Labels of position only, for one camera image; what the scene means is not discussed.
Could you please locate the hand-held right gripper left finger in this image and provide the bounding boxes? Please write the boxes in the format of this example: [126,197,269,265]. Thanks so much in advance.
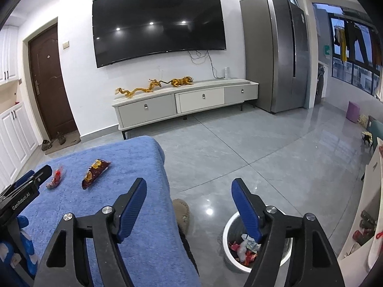
[35,178,148,287]

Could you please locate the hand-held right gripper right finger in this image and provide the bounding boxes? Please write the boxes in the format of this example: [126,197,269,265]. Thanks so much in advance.
[231,178,346,287]

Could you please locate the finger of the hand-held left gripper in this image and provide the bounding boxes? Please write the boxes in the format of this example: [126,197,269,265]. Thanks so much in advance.
[26,164,53,191]
[0,170,35,197]

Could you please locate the red candy wrapper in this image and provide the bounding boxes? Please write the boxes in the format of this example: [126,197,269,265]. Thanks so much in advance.
[45,164,65,190]

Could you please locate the white round trash bin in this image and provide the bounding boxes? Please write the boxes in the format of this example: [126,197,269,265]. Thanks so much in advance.
[221,211,294,273]

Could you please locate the person's left hand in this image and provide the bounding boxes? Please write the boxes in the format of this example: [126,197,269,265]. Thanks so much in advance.
[0,215,40,278]

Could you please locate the wrappers inside bin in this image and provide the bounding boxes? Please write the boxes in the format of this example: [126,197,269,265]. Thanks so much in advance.
[228,233,263,266]

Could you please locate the brown door mat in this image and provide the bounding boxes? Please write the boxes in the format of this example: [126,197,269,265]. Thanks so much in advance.
[45,135,81,155]

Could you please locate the white floor cupboard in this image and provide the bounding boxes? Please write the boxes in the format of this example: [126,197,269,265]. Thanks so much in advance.
[0,102,39,183]

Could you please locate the blue towel covered table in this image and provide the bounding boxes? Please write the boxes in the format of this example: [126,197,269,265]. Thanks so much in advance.
[18,135,200,287]

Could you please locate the beige slipper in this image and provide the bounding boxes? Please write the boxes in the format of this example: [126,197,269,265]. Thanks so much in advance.
[172,199,191,237]

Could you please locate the dark red snack packet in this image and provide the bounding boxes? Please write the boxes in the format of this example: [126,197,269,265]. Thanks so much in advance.
[81,159,112,191]

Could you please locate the brown door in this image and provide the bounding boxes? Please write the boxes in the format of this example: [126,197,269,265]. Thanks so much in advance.
[28,24,80,149]

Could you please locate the white television cabinet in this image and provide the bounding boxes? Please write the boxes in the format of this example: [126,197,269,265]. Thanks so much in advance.
[112,78,259,140]

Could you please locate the golden dragon figurine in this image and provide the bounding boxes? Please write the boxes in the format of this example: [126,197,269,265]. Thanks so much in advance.
[115,79,162,99]

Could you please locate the golden tiger figurine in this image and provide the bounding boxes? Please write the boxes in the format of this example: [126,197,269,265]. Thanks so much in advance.
[159,76,195,88]

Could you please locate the purple stool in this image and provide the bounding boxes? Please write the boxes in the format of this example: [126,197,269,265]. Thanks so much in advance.
[347,101,361,123]

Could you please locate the washing machine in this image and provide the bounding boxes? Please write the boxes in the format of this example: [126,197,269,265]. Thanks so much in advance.
[315,62,330,106]

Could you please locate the teal chair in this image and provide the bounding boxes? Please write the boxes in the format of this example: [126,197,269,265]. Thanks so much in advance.
[366,116,383,154]

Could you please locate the grey refrigerator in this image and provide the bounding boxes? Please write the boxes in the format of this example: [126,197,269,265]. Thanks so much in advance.
[239,0,310,114]

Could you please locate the dark framed window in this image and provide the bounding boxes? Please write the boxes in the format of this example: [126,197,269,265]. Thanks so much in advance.
[311,2,383,101]

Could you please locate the yellow hanging garment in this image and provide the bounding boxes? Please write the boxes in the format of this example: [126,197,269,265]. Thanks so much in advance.
[333,25,349,63]

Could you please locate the dark hanging garment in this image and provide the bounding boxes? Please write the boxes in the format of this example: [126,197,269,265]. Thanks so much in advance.
[344,21,375,67]

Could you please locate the white wall cupboard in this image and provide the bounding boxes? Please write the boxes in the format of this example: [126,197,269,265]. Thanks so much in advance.
[0,25,20,85]

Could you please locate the television cables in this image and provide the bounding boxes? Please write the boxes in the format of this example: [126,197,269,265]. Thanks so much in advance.
[187,50,225,80]

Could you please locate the black wall television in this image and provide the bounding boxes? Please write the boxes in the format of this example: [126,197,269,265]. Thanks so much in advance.
[92,0,227,69]

